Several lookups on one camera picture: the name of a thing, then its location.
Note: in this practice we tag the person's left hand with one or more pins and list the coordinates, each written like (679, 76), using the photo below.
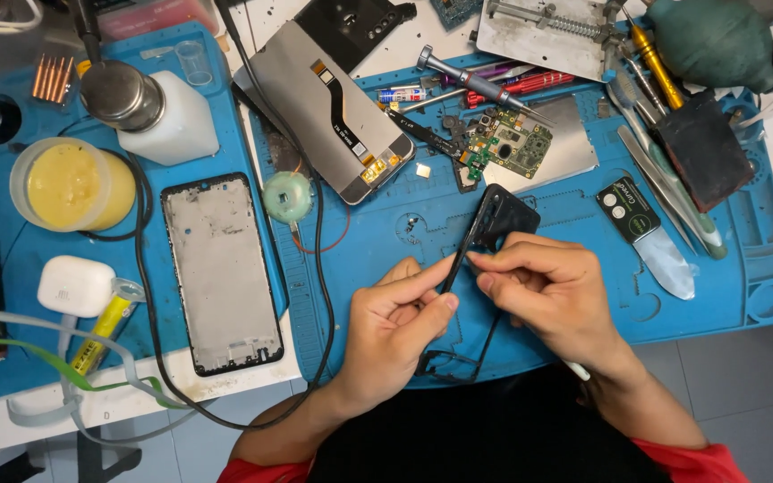
(386, 342)

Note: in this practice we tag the person's right hand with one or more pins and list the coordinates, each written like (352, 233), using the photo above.
(564, 295)

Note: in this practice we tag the black plastic phone frame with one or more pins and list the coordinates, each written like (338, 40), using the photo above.
(504, 218)

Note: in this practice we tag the large blue repair mat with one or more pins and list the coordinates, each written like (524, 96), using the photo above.
(561, 268)

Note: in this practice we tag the white tool tip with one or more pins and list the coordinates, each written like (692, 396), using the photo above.
(578, 371)

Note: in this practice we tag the metal pry tool black label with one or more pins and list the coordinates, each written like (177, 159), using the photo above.
(628, 211)

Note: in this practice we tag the person's black red clothing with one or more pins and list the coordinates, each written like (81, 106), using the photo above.
(480, 436)

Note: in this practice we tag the silver tweezers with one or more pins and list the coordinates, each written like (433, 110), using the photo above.
(661, 184)

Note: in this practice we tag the thin metal shield plate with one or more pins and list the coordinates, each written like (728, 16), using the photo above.
(571, 141)

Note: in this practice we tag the green phone circuit board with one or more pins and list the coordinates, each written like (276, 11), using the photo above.
(517, 144)

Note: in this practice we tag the small gold metal piece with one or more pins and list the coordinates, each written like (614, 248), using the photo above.
(423, 170)

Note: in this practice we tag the black block brush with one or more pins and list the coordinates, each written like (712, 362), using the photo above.
(702, 151)

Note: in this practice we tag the red screwdriver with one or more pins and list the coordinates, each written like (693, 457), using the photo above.
(534, 84)

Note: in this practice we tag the grey metal screwdriver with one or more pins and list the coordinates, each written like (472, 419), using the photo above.
(467, 77)

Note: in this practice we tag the purple screwdriver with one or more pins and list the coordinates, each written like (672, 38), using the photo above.
(477, 72)

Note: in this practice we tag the small white blue tube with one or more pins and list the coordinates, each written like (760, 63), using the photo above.
(401, 94)

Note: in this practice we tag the grey phone screen assembly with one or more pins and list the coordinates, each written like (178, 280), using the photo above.
(306, 107)

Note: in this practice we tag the metal board holder fixture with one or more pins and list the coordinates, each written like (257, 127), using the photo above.
(541, 37)

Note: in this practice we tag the yellow flux syringe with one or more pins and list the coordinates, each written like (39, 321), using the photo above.
(106, 325)

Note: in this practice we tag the dark green air blower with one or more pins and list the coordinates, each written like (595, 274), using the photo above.
(715, 40)

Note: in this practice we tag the small blue circuit board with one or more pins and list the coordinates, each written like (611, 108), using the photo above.
(455, 10)

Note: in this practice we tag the white dispenser bottle metal top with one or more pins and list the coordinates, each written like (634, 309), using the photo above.
(165, 121)

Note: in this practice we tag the white earbuds case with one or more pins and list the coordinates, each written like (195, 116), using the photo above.
(76, 285)

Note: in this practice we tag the black phone back cover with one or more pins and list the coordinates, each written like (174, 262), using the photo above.
(353, 27)

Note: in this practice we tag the small clear plastic cup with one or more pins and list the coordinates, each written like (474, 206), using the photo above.
(193, 64)

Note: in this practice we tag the clear jar of yellow flux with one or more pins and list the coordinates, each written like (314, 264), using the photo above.
(68, 184)

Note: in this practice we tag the pink plastic box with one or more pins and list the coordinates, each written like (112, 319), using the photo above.
(151, 17)

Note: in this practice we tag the set of copper tips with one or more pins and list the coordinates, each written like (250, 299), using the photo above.
(52, 79)

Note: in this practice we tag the silver phone middle frame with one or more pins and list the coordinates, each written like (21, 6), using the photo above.
(222, 275)

